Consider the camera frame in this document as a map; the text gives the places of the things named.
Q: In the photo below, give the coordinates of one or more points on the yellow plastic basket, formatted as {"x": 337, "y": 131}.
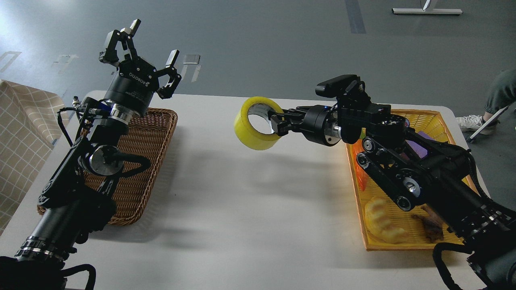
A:
{"x": 432, "y": 123}

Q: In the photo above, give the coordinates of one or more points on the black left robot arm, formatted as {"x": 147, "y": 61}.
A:
{"x": 39, "y": 264}

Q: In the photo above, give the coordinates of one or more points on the white sneaker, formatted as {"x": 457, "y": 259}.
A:
{"x": 473, "y": 122}

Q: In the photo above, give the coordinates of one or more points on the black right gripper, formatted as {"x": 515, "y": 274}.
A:
{"x": 312, "y": 121}

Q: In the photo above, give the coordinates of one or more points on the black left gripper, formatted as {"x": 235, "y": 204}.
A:
{"x": 133, "y": 88}

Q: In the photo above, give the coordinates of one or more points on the purple foam block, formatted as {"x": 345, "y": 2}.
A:
{"x": 418, "y": 149}

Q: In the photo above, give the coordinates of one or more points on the brown toy animal figure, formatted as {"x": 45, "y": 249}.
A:
{"x": 432, "y": 224}

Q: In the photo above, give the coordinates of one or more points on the toy croissant bread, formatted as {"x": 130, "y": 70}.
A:
{"x": 380, "y": 224}

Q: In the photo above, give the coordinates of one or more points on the orange toy carrot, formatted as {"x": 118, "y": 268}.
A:
{"x": 360, "y": 177}

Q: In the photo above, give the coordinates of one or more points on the white metal stand base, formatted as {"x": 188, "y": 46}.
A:
{"x": 427, "y": 7}

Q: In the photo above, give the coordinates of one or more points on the beige checkered cloth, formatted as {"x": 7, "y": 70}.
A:
{"x": 28, "y": 130}

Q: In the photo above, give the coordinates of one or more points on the yellow tape roll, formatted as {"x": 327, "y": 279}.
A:
{"x": 246, "y": 132}

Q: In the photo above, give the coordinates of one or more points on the brown wicker basket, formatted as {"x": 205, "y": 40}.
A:
{"x": 115, "y": 173}

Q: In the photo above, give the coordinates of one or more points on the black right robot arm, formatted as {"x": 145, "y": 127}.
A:
{"x": 413, "y": 170}

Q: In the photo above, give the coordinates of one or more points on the seated person leg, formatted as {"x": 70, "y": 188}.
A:
{"x": 502, "y": 91}

